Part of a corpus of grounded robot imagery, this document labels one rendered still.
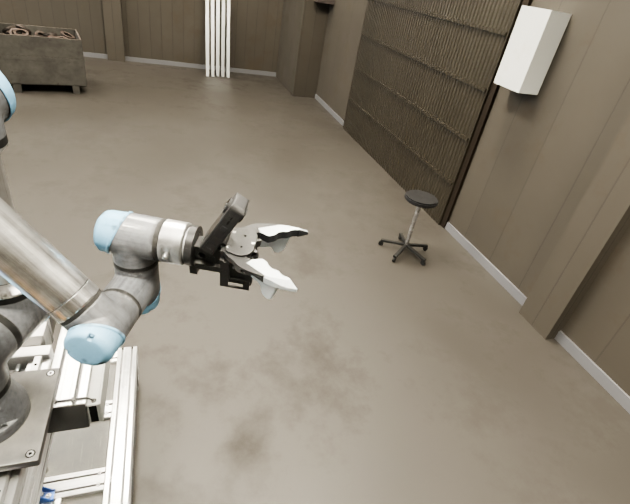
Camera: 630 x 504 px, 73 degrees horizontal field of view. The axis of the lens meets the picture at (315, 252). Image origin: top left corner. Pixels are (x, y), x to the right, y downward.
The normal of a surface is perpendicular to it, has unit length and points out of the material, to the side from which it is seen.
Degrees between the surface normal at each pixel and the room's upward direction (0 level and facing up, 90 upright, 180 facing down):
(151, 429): 0
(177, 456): 0
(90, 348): 90
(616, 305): 90
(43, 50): 90
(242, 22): 90
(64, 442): 0
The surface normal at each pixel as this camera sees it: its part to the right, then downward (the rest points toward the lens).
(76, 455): 0.16, -0.82
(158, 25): 0.29, 0.56
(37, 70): 0.48, 0.54
